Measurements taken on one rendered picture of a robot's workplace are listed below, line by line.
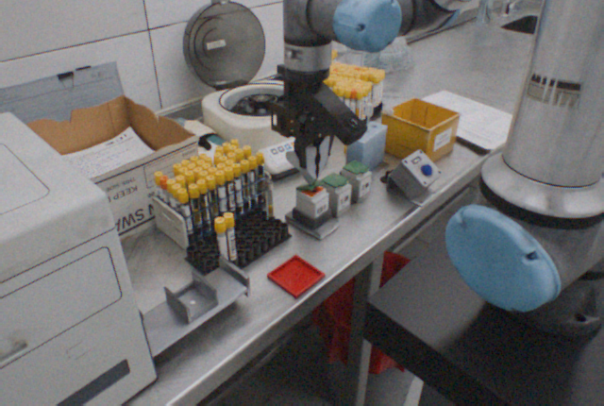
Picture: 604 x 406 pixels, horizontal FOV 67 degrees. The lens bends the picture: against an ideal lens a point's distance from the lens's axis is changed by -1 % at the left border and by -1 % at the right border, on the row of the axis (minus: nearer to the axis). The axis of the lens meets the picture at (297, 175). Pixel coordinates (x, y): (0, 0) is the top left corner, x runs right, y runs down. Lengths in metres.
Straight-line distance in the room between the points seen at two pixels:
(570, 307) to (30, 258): 0.60
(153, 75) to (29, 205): 0.78
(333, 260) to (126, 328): 0.37
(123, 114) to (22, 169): 0.60
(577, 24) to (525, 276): 0.22
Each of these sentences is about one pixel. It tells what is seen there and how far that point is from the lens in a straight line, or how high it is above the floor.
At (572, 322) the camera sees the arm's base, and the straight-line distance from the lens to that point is 0.69.
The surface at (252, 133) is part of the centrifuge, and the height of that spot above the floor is 0.97.
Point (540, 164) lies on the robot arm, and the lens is 0.45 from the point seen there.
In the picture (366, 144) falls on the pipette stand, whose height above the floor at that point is 0.96.
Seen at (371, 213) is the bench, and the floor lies 0.87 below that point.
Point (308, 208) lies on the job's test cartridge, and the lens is 0.84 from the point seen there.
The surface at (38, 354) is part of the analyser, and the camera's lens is 0.55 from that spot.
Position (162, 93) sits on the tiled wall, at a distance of 1.25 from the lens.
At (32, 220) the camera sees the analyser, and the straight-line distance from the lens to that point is 0.47.
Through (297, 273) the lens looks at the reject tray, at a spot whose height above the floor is 0.88.
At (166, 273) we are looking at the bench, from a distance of 0.82.
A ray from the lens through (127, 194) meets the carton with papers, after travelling 0.86.
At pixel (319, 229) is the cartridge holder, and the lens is 0.85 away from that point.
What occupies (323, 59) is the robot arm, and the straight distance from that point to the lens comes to 0.71.
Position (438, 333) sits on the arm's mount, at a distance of 0.64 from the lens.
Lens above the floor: 1.42
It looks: 32 degrees down
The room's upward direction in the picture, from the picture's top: straight up
